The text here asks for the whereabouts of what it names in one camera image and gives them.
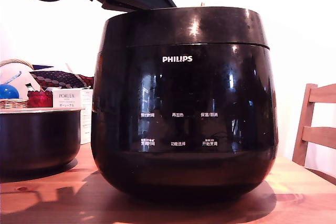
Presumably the wicker basket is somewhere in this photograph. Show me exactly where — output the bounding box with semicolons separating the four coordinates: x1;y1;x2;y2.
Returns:
0;59;36;110

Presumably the red crimped-edge pouch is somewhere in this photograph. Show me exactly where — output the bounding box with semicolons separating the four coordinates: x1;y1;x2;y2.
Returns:
27;90;54;109

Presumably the white Porlex box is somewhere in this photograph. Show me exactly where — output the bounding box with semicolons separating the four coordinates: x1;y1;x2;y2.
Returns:
51;88;83;109

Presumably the white bag blue print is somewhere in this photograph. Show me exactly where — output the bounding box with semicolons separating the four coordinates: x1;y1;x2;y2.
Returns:
0;65;41;100

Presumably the black rice cooker body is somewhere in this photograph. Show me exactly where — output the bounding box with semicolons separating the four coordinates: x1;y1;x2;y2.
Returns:
90;42;279;200

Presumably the blue ball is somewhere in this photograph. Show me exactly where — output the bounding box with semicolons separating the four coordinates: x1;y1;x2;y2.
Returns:
0;84;20;100

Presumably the dark patterned cloth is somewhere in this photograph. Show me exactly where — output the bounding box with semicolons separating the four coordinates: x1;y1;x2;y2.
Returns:
29;63;95;90

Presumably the wooden chair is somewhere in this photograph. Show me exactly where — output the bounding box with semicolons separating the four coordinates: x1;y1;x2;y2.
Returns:
291;83;336;183

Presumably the black inner pot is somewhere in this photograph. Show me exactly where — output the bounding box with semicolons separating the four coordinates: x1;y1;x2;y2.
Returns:
0;107;82;174

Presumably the white printed text box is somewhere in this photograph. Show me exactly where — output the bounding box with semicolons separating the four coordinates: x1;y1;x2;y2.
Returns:
80;89;95;145

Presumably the black rice cooker lid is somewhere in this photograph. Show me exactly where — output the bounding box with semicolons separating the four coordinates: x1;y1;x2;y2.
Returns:
98;6;271;52

